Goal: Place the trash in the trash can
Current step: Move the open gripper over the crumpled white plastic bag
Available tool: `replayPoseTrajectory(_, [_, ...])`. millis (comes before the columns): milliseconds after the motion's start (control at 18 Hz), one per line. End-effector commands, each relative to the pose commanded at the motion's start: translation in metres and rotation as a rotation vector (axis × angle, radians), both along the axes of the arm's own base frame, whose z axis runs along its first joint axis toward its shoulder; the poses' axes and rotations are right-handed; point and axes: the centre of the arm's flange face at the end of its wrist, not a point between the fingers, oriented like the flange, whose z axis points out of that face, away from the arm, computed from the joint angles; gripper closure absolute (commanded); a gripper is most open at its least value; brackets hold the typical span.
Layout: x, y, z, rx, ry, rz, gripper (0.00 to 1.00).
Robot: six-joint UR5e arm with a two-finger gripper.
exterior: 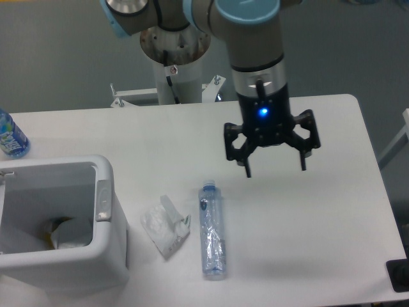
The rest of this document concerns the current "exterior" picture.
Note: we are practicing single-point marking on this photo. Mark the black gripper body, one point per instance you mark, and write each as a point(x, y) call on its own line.
point(267, 119)

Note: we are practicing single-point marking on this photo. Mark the crushed clear plastic bottle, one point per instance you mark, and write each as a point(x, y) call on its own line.
point(212, 234)

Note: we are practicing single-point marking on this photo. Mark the white plastic wrapper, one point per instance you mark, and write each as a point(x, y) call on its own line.
point(166, 227)

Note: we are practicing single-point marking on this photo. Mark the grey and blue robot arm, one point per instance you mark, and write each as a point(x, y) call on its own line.
point(251, 31)

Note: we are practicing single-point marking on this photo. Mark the white trash can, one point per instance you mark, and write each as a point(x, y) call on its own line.
point(34, 191)

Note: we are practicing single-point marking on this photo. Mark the trash inside trash can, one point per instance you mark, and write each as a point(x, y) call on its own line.
point(68, 232)

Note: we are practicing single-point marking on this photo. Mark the black object at table edge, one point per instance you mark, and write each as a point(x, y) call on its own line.
point(398, 274)

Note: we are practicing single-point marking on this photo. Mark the blue labelled water bottle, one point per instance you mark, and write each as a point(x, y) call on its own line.
point(14, 143)

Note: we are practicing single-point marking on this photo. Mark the white frame at right edge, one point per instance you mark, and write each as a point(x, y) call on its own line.
point(396, 145)

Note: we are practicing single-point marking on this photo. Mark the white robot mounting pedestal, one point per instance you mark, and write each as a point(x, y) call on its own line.
point(177, 62)

